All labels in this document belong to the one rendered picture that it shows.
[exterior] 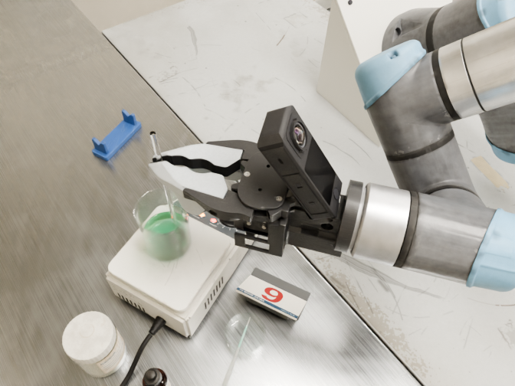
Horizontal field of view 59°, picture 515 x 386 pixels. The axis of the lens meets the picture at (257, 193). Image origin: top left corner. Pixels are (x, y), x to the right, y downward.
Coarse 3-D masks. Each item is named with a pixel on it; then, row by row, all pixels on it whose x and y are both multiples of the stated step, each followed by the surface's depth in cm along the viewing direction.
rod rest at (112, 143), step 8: (128, 120) 83; (120, 128) 82; (128, 128) 82; (136, 128) 83; (112, 136) 81; (120, 136) 81; (128, 136) 81; (96, 144) 78; (104, 144) 77; (112, 144) 80; (120, 144) 80; (96, 152) 79; (104, 152) 78; (112, 152) 79
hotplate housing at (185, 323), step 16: (224, 256) 61; (240, 256) 65; (224, 272) 61; (112, 288) 61; (128, 288) 58; (208, 288) 58; (144, 304) 58; (160, 304) 56; (192, 304) 57; (208, 304) 61; (160, 320) 59; (176, 320) 56; (192, 320) 57
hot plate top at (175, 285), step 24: (192, 240) 60; (216, 240) 60; (120, 264) 58; (144, 264) 58; (168, 264) 58; (192, 264) 58; (216, 264) 58; (144, 288) 56; (168, 288) 56; (192, 288) 56
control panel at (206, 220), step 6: (192, 216) 65; (198, 216) 66; (204, 216) 66; (210, 216) 66; (204, 222) 64; (210, 222) 65; (216, 222) 65; (216, 228) 64; (222, 228) 64; (228, 228) 65; (234, 228) 65; (228, 234) 63; (234, 234) 64
